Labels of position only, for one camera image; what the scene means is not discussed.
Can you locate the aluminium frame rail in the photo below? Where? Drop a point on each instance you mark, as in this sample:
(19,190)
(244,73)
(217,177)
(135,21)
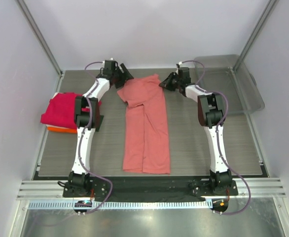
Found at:
(39,189)

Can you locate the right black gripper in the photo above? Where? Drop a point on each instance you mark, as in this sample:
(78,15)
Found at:
(166,84)

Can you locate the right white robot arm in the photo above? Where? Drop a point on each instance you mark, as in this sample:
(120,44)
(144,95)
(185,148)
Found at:
(211,116)

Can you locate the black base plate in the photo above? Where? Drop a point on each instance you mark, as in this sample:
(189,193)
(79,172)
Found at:
(146,188)

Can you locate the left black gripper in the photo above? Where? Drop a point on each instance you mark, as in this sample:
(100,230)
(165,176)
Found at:
(125,76)

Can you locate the clear plastic bin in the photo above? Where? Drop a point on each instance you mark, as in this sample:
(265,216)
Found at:
(238,85)

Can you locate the slotted white cable duct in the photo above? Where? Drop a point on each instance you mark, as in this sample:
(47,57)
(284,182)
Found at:
(85,205)

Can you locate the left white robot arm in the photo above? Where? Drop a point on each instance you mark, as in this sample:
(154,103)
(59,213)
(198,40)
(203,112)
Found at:
(85,128)

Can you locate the salmon pink t shirt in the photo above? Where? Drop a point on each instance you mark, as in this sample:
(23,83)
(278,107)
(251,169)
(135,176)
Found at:
(146,147)

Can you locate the magenta t shirt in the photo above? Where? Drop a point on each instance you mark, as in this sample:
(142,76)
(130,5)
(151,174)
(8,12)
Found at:
(66,111)

